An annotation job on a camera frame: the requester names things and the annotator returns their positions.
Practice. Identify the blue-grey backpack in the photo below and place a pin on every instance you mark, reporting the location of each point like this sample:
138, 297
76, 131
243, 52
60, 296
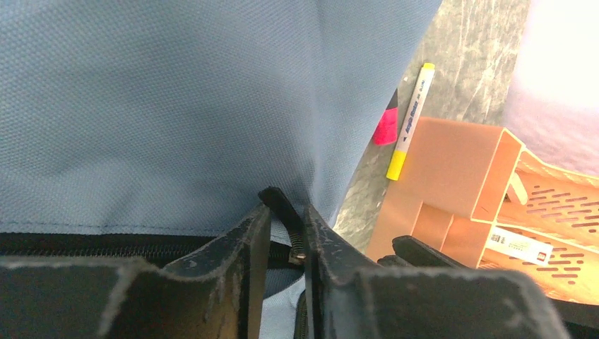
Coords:
162, 120

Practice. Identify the orange plastic desk organizer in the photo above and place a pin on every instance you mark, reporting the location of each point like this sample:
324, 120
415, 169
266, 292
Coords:
478, 195

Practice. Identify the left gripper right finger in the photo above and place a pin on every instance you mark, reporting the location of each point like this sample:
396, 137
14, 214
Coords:
350, 296

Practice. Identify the pink highlighter marker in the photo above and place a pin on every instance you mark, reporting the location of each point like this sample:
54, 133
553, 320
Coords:
386, 131

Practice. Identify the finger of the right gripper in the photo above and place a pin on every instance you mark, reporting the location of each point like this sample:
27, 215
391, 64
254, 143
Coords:
411, 252

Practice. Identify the yellow pen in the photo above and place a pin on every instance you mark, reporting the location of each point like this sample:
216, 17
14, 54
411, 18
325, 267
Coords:
414, 110

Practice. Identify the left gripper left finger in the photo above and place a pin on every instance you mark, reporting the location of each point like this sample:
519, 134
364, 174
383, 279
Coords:
215, 291

